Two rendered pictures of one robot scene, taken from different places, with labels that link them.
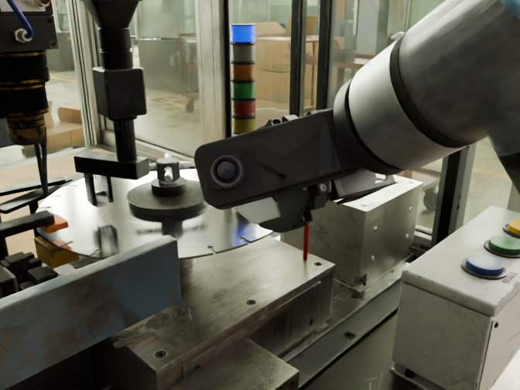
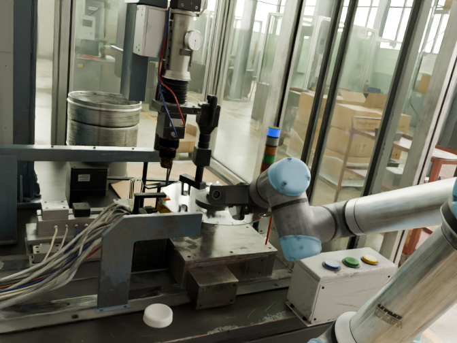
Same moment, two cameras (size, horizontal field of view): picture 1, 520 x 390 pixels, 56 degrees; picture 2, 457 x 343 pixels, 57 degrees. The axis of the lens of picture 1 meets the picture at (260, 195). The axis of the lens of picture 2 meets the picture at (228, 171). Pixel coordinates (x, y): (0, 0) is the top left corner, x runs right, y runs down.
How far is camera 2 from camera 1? 65 cm
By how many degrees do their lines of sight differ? 16
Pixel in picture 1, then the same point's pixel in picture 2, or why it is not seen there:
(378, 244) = not seen: hidden behind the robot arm
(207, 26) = (269, 116)
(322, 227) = not seen: hidden behind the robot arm
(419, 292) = (299, 267)
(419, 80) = (258, 184)
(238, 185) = (218, 199)
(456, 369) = (305, 304)
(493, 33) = (266, 180)
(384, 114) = (254, 190)
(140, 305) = (185, 231)
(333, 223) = not seen: hidden behind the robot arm
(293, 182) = (234, 203)
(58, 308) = (160, 222)
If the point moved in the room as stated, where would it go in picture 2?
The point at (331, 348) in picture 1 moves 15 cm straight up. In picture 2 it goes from (264, 286) to (273, 241)
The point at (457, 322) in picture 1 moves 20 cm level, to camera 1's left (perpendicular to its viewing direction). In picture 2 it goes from (309, 282) to (237, 260)
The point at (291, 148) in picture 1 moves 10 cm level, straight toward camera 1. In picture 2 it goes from (236, 193) to (218, 205)
